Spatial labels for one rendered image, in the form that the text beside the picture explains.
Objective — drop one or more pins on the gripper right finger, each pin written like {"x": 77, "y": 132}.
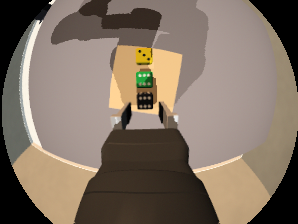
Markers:
{"x": 167, "y": 118}

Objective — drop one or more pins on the green die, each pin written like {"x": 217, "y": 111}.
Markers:
{"x": 144, "y": 79}

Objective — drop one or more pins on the yellow die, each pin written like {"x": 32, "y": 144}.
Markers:
{"x": 144, "y": 56}

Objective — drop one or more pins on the black die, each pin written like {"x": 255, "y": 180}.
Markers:
{"x": 145, "y": 101}

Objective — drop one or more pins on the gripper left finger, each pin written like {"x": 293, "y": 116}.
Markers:
{"x": 122, "y": 118}

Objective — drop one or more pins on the peach flat mat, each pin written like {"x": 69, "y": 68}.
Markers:
{"x": 165, "y": 67}

